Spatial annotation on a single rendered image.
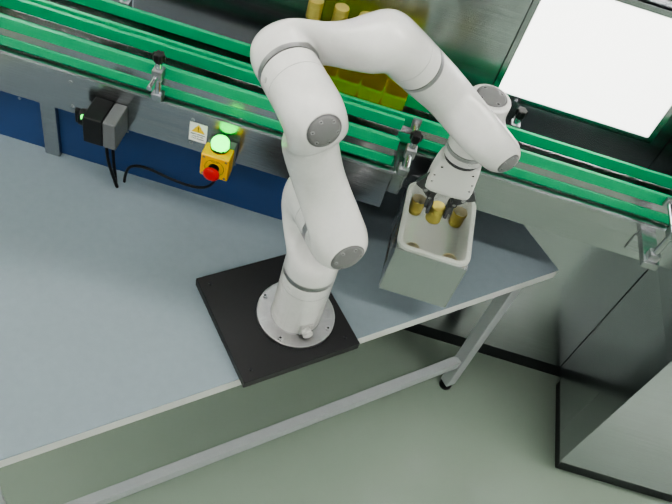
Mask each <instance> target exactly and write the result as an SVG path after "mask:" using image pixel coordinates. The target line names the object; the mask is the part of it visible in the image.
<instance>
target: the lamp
mask: <svg viewBox="0 0 672 504"><path fill-rule="evenodd" d="M210 148H211V150H212V151H213V152H214V153H216V154H220V155H222V154H226V153H228V152H229V149H230V141H229V139H228V138H227V137H226V136H224V135H216V136H215V137H213V138H212V141H211V146H210Z"/></svg>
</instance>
